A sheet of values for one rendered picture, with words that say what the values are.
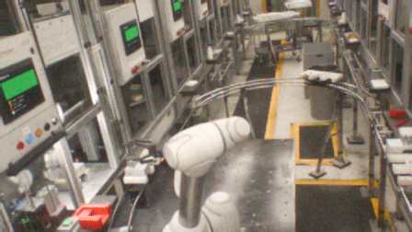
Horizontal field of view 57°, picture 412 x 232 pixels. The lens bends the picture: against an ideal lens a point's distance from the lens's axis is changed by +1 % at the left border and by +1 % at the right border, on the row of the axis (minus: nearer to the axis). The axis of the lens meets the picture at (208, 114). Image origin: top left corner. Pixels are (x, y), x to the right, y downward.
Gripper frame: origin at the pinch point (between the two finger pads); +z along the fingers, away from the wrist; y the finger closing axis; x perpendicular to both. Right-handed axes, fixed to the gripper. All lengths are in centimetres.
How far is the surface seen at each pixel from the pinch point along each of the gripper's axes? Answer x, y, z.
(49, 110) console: 25.0, 35.6, 20.5
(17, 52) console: 32, 64, 20
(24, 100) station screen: 40, 46, 18
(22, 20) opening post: 22, 75, 22
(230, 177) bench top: -44, -44, -43
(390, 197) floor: -120, -112, -157
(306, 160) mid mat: -178, -111, -92
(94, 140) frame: -27.6, -7.0, 38.1
